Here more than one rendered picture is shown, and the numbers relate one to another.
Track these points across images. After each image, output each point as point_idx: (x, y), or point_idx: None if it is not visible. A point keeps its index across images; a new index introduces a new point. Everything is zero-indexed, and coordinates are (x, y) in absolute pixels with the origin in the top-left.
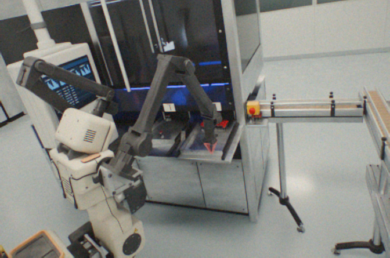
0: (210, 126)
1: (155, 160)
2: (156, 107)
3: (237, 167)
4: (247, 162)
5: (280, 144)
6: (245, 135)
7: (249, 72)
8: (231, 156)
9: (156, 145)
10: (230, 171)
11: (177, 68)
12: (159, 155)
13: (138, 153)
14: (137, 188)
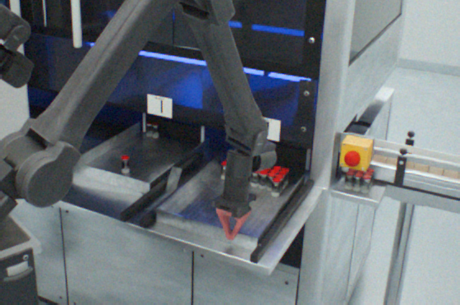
0: (241, 170)
1: (100, 222)
2: (108, 84)
3: (286, 285)
4: (312, 278)
5: (398, 255)
6: (321, 213)
7: (364, 67)
8: (276, 257)
9: (107, 187)
10: (265, 291)
11: None
12: (106, 211)
13: (28, 195)
14: (15, 284)
